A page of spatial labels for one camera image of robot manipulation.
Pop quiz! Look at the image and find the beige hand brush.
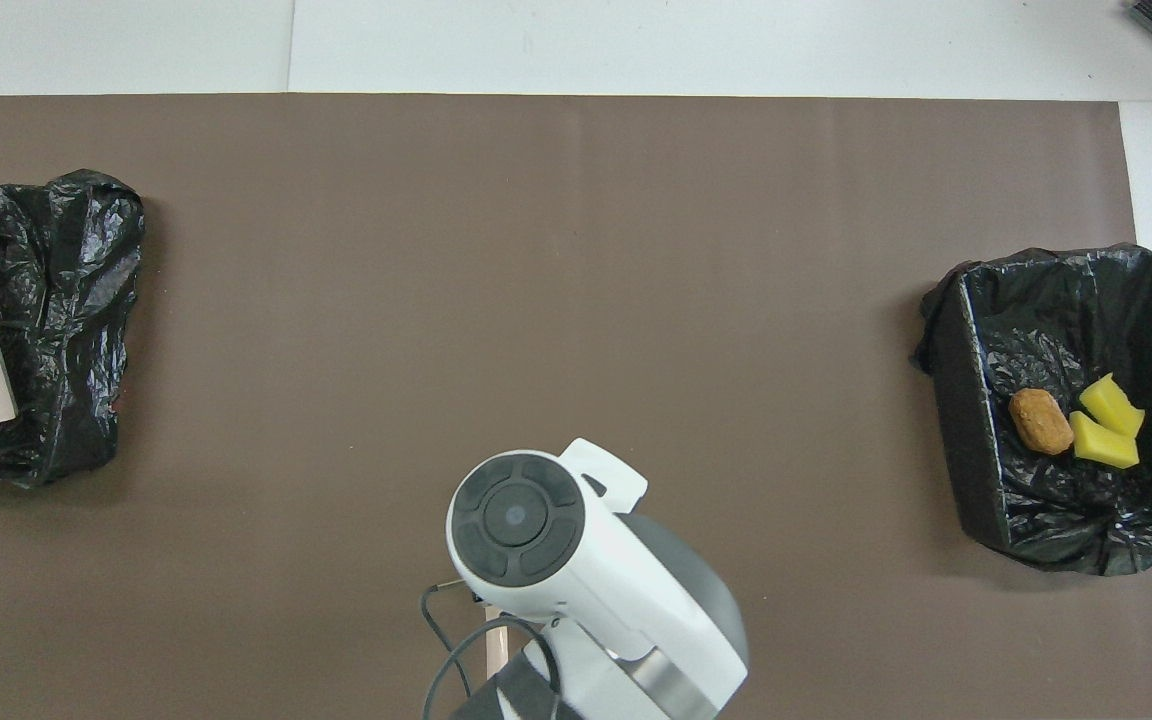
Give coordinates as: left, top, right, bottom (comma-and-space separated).
484, 618, 518, 703

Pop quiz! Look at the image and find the brown nugget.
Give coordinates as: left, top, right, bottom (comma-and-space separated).
1009, 388, 1075, 456

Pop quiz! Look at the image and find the narrow yellow green sponge piece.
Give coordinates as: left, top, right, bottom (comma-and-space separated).
1069, 411, 1140, 470

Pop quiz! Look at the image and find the wide yellow green sponge piece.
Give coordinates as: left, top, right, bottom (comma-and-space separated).
1079, 373, 1145, 438

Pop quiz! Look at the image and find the open bin with black liner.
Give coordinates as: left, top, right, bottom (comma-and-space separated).
914, 243, 1152, 577

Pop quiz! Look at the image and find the covered black plastic bag bin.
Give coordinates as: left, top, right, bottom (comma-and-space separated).
0, 168, 147, 488

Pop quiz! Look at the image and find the brown table mat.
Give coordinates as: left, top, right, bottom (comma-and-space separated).
0, 93, 1152, 720

